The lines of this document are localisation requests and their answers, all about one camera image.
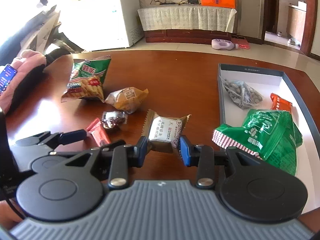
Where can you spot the brown white cake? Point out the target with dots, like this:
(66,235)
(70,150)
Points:
(163,133)

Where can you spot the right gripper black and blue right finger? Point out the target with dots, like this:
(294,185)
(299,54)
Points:
(202,157)

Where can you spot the dark green snack bag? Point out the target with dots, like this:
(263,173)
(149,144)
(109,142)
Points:
(270,135)

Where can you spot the tv cabinet with lace cloth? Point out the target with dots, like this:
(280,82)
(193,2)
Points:
(187,23)

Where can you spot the yellow wrapped pastry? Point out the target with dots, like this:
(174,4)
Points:
(128,99)

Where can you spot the smartphone with lit screen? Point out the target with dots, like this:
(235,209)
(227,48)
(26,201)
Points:
(6,76)

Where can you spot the orange snack packet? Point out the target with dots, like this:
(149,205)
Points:
(279,103)

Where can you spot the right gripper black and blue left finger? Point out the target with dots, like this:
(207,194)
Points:
(123,157)

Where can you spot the pink sleeved forearm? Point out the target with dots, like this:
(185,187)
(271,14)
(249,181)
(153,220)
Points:
(26,65)

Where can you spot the dark candy in clear wrapper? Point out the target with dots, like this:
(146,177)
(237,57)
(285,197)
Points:
(112,120)

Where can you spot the red snack stick packet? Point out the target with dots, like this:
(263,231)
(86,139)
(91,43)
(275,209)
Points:
(97,131)

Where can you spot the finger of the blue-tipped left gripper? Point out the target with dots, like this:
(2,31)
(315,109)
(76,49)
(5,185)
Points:
(52,140)

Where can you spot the purple detergent bottle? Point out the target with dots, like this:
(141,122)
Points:
(219,44)

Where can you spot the pink floor scale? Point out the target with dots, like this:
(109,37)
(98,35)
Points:
(241,41)

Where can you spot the green peanut snack bag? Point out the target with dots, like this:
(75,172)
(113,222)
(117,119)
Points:
(87,79)

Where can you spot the clear bag of seeds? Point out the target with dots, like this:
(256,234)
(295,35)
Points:
(243,95)

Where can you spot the white chest freezer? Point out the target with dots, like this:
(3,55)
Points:
(102,24)

